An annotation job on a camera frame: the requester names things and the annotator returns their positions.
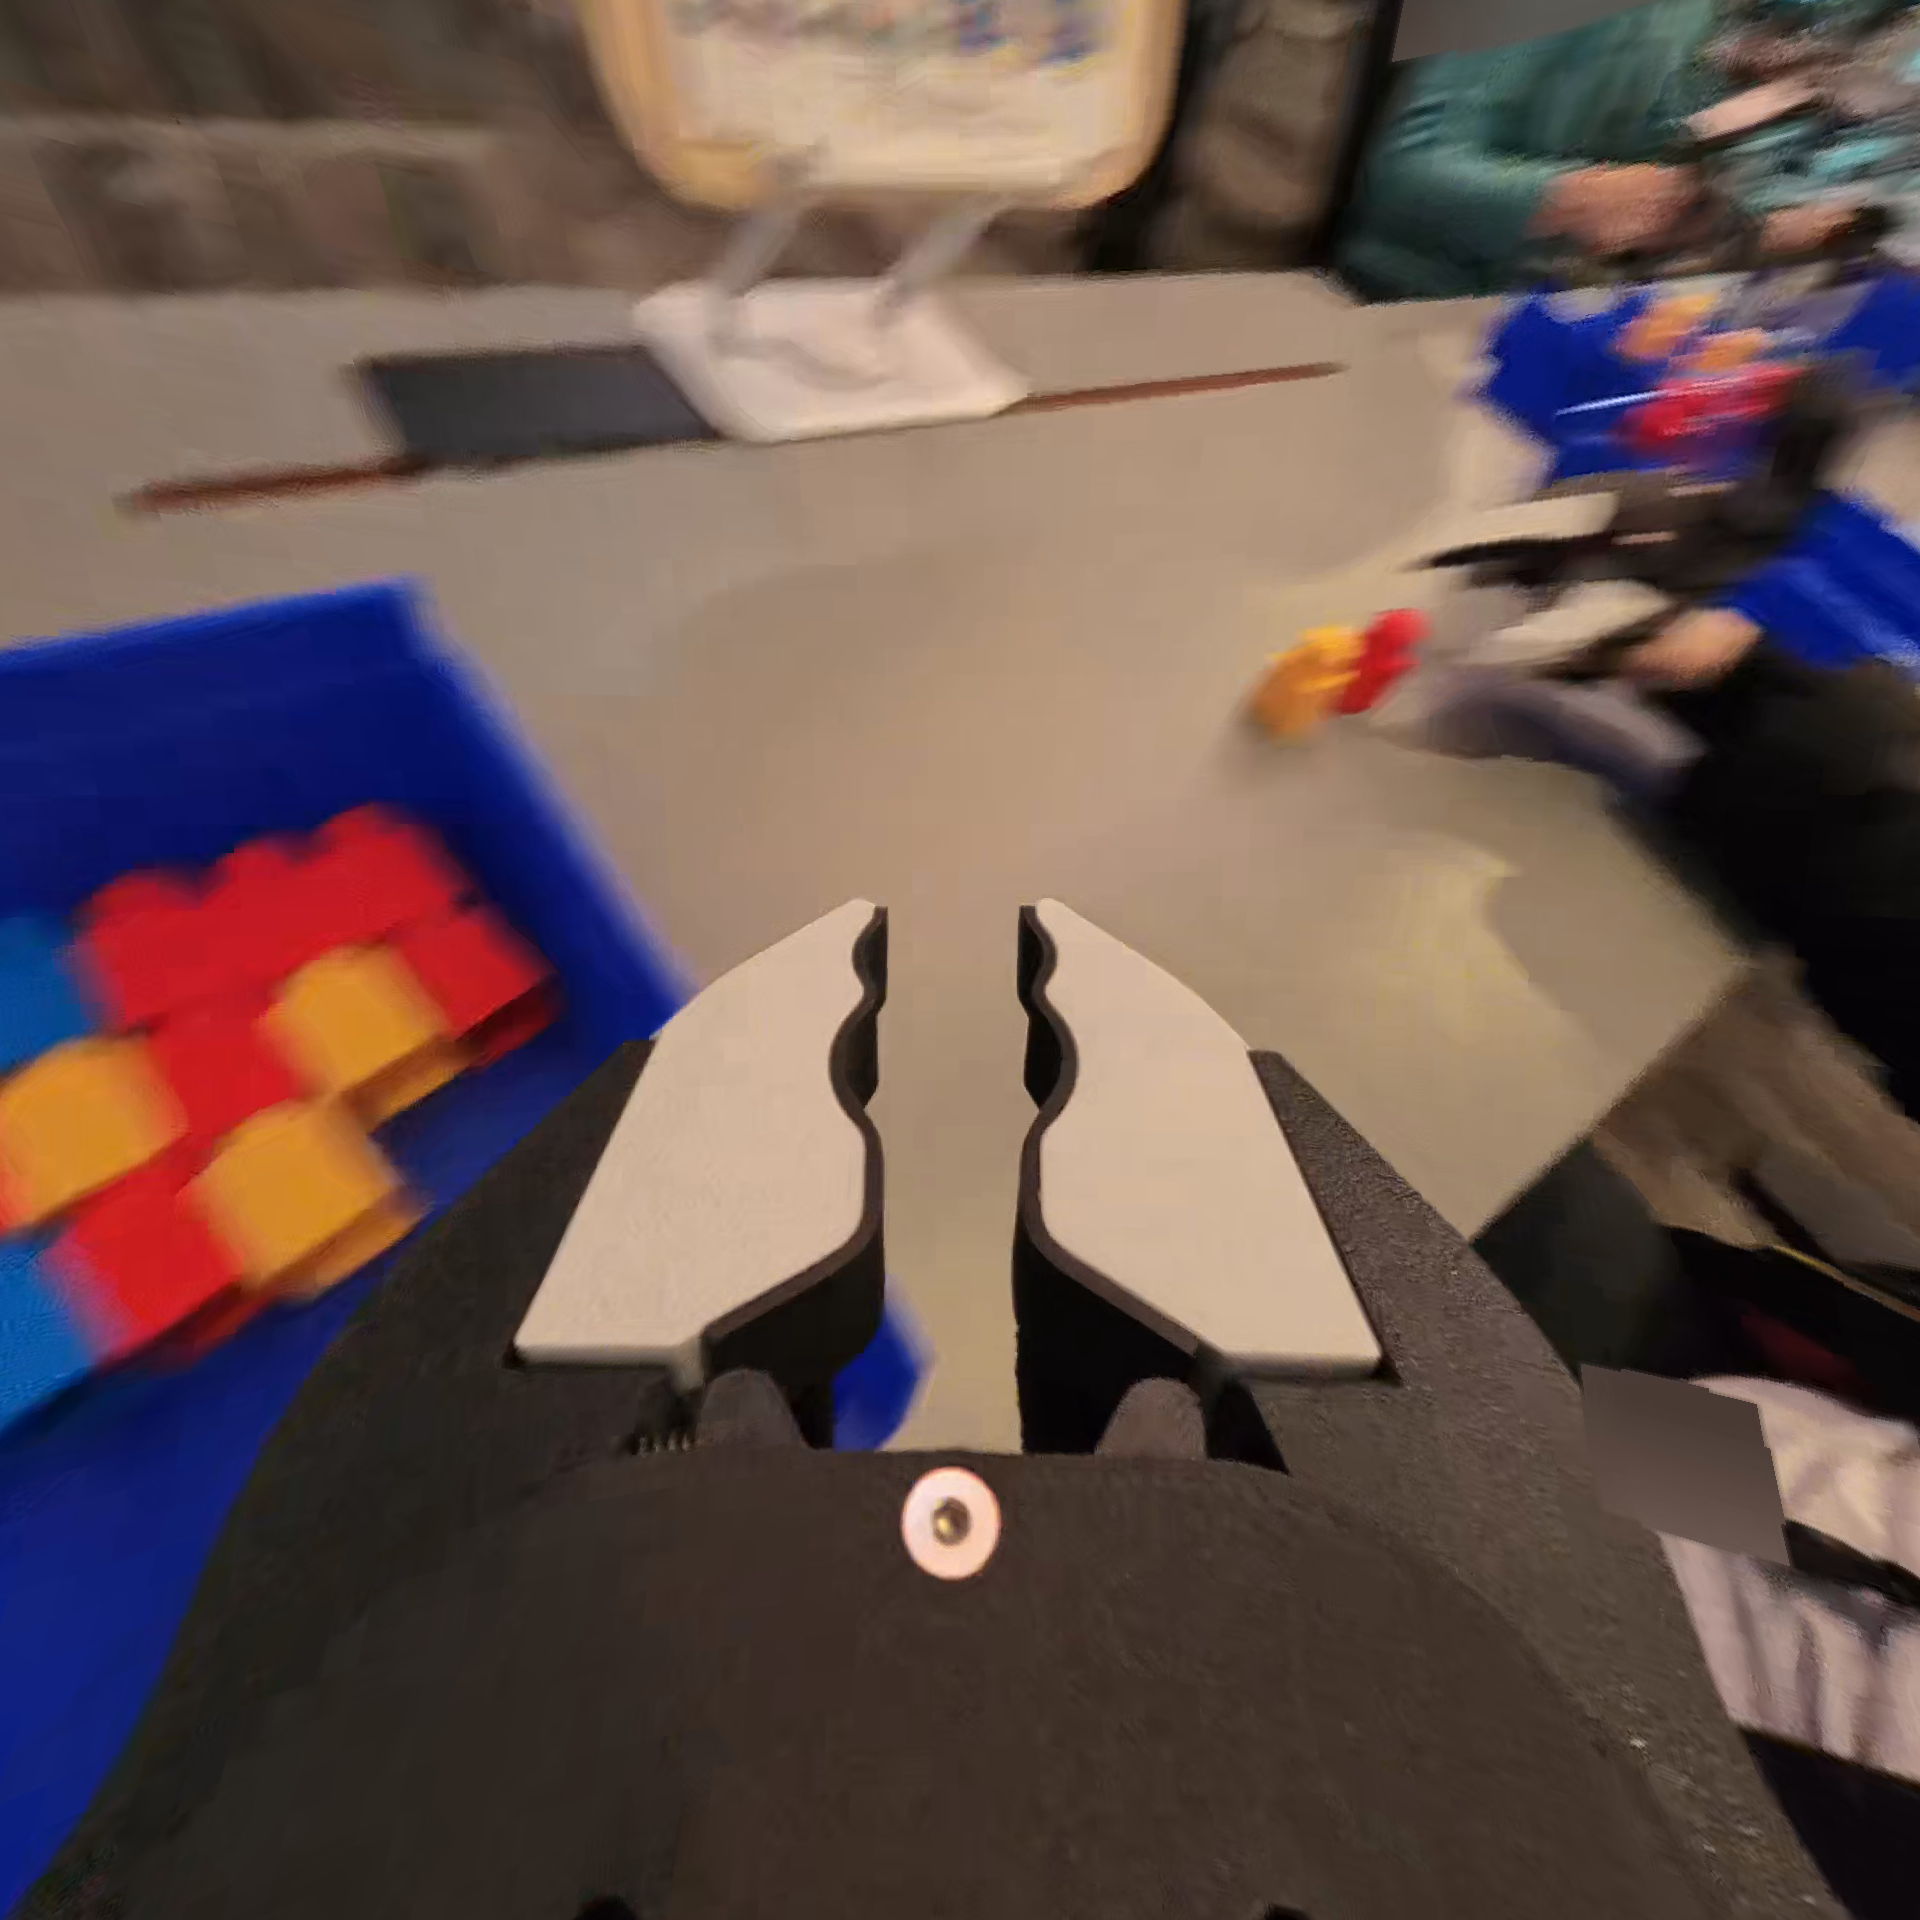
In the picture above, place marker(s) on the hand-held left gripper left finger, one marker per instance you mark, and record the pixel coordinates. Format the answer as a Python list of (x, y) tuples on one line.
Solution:
[(721, 1171)]

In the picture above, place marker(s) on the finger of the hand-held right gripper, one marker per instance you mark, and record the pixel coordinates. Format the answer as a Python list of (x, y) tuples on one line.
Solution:
[(1576, 621), (1529, 521)]

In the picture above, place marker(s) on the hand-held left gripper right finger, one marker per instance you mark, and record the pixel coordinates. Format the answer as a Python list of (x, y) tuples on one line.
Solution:
[(1201, 1185)]

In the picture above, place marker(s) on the blue plastic bin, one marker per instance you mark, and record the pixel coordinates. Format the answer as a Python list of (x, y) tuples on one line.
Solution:
[(224, 721), (1545, 376), (1846, 586)]

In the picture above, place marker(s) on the yellow plastic block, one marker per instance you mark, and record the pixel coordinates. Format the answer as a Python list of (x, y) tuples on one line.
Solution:
[(1665, 329), (300, 1201), (1298, 691)]

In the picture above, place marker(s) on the person's right forearm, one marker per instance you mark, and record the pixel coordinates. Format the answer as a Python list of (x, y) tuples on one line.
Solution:
[(1800, 840)]

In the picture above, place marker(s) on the pile of red blocks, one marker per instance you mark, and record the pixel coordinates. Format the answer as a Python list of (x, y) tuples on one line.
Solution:
[(300, 901)]

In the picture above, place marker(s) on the person's right hand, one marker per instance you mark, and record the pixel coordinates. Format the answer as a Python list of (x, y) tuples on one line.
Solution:
[(1694, 644)]

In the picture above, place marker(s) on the person's black jacket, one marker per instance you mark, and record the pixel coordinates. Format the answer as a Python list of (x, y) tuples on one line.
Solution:
[(1800, 1306)]

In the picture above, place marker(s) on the instruction sheet on stand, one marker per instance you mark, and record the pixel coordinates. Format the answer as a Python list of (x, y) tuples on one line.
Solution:
[(840, 360)]

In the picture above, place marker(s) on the black flat pad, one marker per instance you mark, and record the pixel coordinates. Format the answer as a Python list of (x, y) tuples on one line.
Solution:
[(541, 404)]

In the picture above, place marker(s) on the person's white garment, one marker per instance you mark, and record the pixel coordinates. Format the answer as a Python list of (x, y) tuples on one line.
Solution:
[(1846, 1650)]

